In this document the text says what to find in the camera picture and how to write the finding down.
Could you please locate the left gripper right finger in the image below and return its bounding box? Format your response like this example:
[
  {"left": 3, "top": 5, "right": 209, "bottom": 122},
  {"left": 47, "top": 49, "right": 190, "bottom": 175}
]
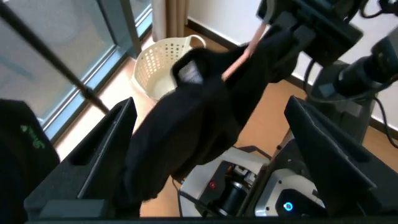
[{"left": 284, "top": 95, "right": 398, "bottom": 218}]

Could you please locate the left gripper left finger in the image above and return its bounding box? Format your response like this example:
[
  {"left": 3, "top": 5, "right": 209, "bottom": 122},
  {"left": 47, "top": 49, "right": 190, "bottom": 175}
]
[{"left": 24, "top": 97, "right": 138, "bottom": 218}]

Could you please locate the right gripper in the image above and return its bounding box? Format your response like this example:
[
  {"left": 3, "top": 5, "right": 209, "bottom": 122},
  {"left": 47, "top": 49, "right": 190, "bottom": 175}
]
[{"left": 256, "top": 0, "right": 364, "bottom": 68}]

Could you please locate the black garment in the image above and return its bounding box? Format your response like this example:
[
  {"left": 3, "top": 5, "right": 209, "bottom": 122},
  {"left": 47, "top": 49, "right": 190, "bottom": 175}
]
[
  {"left": 113, "top": 27, "right": 299, "bottom": 216},
  {"left": 0, "top": 98, "right": 61, "bottom": 224}
]

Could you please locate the pink clothes hanger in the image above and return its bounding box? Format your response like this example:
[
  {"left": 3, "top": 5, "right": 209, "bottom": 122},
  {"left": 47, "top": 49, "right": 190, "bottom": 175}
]
[{"left": 221, "top": 21, "right": 269, "bottom": 82}]

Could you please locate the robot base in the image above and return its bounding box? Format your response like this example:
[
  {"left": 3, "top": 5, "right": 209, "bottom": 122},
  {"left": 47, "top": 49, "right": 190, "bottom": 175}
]
[{"left": 178, "top": 130, "right": 330, "bottom": 218}]

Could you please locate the white laundry basket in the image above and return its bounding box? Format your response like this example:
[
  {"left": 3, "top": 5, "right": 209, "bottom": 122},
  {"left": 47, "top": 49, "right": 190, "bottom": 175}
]
[{"left": 132, "top": 34, "right": 207, "bottom": 102}]

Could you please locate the window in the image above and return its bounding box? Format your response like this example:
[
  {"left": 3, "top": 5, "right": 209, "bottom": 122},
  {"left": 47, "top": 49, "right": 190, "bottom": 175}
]
[{"left": 0, "top": 0, "right": 154, "bottom": 142}]

